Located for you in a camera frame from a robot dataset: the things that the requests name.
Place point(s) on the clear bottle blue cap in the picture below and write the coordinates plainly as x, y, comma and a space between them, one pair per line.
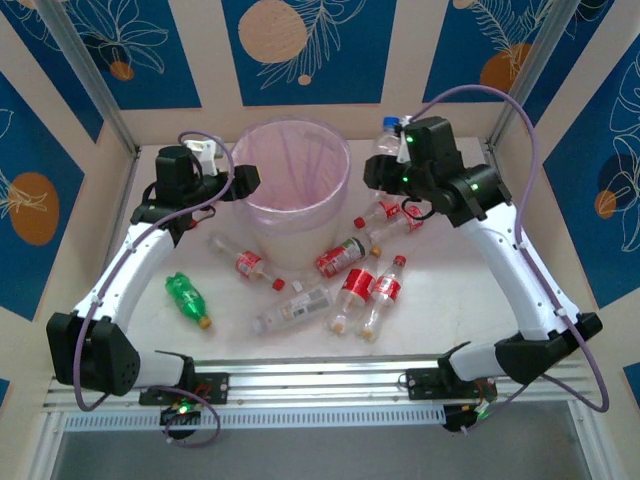
387, 142

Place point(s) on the red green label bottle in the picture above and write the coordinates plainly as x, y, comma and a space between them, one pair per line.
340, 257

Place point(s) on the clear bottle orange cap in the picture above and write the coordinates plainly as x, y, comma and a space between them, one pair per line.
357, 285

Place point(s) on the green bottle yellow cap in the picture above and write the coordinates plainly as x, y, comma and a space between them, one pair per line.
186, 297

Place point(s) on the clear bottle white label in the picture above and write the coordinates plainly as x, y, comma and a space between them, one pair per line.
300, 307

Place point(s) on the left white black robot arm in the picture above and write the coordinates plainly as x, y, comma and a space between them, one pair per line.
130, 280

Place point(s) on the bin with translucent bag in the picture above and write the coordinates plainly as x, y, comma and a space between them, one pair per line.
280, 150

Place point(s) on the white plastic bin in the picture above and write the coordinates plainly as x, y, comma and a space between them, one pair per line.
295, 250

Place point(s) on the controller board green light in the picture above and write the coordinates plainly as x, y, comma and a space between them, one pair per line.
465, 417
180, 412

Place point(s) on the aluminium table edge rail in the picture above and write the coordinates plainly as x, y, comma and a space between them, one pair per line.
492, 152
131, 175

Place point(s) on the aluminium frame post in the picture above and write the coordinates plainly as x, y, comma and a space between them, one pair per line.
90, 70
530, 65

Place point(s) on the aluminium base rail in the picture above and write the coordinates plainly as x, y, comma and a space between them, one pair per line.
320, 380

